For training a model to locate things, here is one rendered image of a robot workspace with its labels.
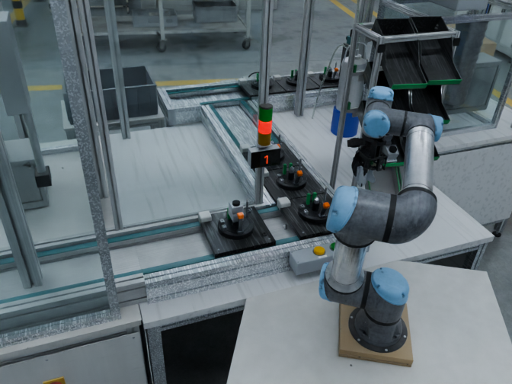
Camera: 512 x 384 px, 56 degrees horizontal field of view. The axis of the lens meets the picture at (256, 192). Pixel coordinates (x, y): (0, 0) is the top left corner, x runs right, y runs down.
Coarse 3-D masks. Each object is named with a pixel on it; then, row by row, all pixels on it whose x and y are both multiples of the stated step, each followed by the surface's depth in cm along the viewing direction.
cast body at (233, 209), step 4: (236, 200) 179; (232, 204) 178; (236, 204) 178; (240, 204) 179; (232, 208) 177; (236, 208) 178; (240, 208) 178; (232, 212) 178; (236, 212) 179; (240, 212) 179; (232, 216) 178; (236, 216) 178; (232, 220) 179; (236, 220) 179
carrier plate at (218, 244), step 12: (216, 216) 191; (252, 216) 192; (204, 228) 185; (216, 228) 185; (264, 228) 186; (216, 240) 179; (228, 240) 179; (240, 240) 180; (252, 240) 180; (264, 240) 180; (216, 252) 174; (228, 252) 175; (240, 252) 177
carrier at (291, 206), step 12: (288, 204) 198; (300, 204) 197; (312, 204) 193; (288, 216) 193; (300, 216) 193; (312, 216) 190; (324, 216) 190; (300, 228) 187; (312, 228) 187; (324, 228) 188; (300, 240) 184
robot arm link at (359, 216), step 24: (336, 192) 114; (360, 192) 111; (336, 216) 110; (360, 216) 109; (384, 216) 108; (336, 240) 125; (360, 240) 114; (384, 240) 111; (336, 264) 133; (360, 264) 130; (336, 288) 140; (360, 288) 143
